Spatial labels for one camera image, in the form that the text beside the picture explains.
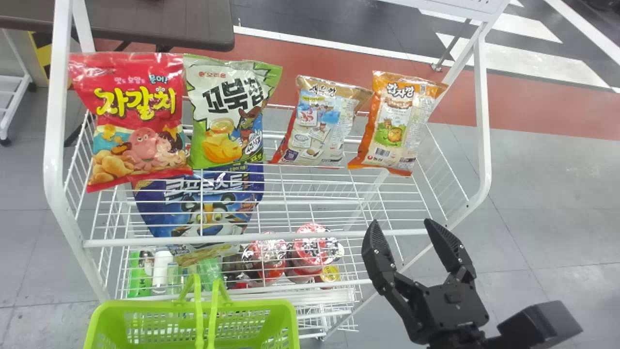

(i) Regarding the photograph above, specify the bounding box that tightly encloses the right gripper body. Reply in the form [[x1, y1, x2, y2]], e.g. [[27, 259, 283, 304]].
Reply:
[[403, 279, 490, 345]]

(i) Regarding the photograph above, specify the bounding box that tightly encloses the red snack packet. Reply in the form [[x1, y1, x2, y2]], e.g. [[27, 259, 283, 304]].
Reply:
[[68, 52, 194, 193]]

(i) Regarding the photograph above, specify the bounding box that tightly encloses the dark side table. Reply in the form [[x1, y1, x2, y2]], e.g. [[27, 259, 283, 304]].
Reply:
[[0, 0, 236, 147]]

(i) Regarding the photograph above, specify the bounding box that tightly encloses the white wire rack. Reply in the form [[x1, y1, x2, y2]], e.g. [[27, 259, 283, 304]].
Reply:
[[42, 0, 510, 340]]

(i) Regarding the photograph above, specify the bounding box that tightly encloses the green bottle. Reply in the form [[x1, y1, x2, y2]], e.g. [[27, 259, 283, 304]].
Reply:
[[196, 257, 224, 292], [126, 251, 154, 298]]

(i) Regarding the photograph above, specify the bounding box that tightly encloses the green basket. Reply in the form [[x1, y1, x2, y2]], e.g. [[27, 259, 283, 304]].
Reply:
[[82, 274, 301, 349]]

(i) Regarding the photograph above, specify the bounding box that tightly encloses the orange snack packet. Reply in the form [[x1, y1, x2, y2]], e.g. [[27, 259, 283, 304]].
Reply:
[[347, 71, 450, 177]]

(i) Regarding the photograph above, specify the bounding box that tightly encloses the beige snack packet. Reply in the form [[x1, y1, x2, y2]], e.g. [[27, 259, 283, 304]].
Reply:
[[268, 75, 375, 169]]

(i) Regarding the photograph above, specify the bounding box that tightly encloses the green snack packet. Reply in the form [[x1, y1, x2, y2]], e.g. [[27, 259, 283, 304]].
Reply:
[[182, 53, 283, 171]]

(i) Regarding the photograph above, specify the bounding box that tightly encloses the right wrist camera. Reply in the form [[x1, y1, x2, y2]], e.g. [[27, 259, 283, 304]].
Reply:
[[484, 300, 584, 349]]

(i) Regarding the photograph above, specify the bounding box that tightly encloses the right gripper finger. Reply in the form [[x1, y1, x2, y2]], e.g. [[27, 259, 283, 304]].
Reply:
[[424, 218, 478, 285], [361, 219, 425, 317]]

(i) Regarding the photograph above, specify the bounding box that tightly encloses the white shelf trolley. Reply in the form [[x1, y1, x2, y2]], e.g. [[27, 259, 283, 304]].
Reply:
[[0, 28, 38, 147]]

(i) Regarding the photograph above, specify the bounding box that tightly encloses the yellow snack packet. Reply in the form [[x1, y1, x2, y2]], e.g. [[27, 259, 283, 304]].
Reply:
[[171, 243, 241, 268]]

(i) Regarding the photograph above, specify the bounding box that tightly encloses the white bottle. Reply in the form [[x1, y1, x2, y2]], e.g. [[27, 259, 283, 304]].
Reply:
[[152, 250, 174, 294]]

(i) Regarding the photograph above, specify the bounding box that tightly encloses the red noodle cup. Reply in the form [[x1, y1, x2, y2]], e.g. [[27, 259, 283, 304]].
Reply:
[[289, 222, 345, 285], [241, 237, 289, 287]]

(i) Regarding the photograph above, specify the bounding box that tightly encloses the blue cereal bag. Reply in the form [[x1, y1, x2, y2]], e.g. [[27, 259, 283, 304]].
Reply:
[[131, 163, 266, 239]]

